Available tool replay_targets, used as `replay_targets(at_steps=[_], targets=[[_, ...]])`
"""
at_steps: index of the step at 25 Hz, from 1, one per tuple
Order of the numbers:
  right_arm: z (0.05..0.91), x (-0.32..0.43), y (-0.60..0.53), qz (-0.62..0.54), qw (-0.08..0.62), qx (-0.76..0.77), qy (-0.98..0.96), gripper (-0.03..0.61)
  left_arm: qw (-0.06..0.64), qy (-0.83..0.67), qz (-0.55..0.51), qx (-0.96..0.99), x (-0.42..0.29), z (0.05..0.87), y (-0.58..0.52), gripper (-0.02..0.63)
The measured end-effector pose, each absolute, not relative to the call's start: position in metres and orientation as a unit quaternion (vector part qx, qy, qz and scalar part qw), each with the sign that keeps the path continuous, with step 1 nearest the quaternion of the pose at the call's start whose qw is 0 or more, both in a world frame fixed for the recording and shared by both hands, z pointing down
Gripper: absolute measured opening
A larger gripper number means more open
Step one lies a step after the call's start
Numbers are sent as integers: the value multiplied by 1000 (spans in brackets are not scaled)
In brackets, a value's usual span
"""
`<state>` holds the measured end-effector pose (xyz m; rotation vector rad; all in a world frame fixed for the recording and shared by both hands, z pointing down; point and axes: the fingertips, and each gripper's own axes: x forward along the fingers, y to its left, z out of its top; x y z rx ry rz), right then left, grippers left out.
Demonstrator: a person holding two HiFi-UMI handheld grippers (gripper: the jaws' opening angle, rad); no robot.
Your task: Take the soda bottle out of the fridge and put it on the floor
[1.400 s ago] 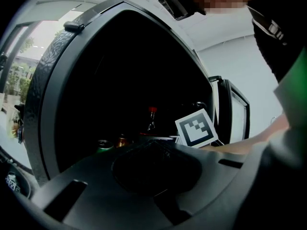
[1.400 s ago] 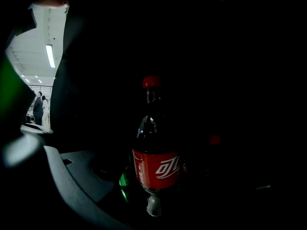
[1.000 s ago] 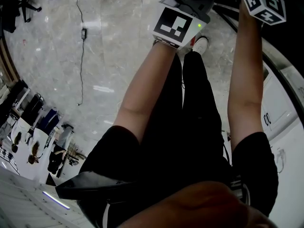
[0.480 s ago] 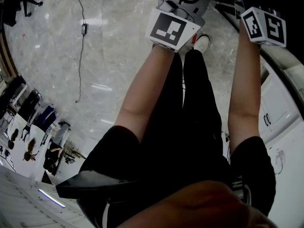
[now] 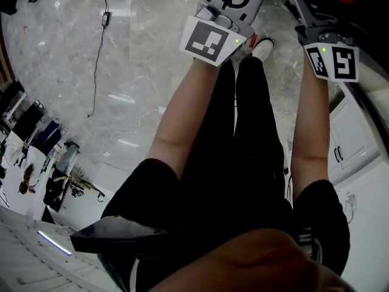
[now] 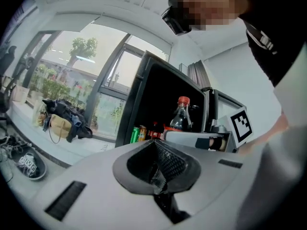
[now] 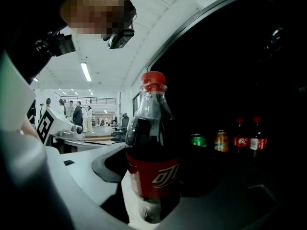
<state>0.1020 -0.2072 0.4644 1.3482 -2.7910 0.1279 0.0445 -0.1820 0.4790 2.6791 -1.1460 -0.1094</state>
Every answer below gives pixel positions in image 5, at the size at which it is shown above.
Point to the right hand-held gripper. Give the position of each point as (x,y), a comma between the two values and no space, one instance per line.
(337,61)

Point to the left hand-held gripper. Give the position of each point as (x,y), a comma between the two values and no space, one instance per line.
(206,39)

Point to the person's right forearm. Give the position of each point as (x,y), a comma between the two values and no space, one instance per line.
(313,117)

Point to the person's left forearm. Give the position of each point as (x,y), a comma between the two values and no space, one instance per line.
(191,102)

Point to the person's white shoe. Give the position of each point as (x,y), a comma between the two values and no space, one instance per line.
(263,49)

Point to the person's black trousers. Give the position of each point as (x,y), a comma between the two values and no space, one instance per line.
(252,117)

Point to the white cabinet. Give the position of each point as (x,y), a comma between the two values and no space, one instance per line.
(355,132)

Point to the person's black shirt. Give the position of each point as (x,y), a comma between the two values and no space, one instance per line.
(212,199)

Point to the brown curved step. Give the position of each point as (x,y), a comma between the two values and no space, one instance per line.
(4,65)

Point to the ceiling light strip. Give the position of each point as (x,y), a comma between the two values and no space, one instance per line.
(54,243)

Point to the black head mount plate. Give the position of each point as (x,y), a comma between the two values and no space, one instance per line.
(121,233)

